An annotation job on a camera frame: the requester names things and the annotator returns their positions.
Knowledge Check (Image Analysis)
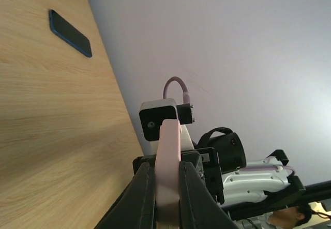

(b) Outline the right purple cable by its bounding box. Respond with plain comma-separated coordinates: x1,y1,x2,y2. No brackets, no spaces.
163,76,192,105

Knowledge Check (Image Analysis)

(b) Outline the pink phone case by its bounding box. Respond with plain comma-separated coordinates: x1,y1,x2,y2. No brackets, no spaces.
155,119,181,228

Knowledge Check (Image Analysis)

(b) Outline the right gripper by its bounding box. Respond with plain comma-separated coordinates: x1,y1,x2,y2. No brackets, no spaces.
132,147,224,204

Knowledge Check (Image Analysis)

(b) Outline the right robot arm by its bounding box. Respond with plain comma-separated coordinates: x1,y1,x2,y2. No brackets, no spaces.
130,119,330,228

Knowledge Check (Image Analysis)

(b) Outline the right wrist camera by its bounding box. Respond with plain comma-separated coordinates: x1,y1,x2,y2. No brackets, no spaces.
139,98,194,155

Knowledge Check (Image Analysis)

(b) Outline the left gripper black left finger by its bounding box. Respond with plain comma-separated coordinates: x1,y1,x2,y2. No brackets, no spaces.
95,162,156,229

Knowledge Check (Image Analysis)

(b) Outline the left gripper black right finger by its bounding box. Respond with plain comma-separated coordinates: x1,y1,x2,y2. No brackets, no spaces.
179,161,237,229

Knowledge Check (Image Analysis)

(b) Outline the black phone blue edge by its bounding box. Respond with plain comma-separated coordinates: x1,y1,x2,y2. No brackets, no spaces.
48,9,93,58

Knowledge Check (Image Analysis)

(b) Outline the person head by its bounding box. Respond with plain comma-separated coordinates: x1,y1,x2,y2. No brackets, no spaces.
267,204,313,229

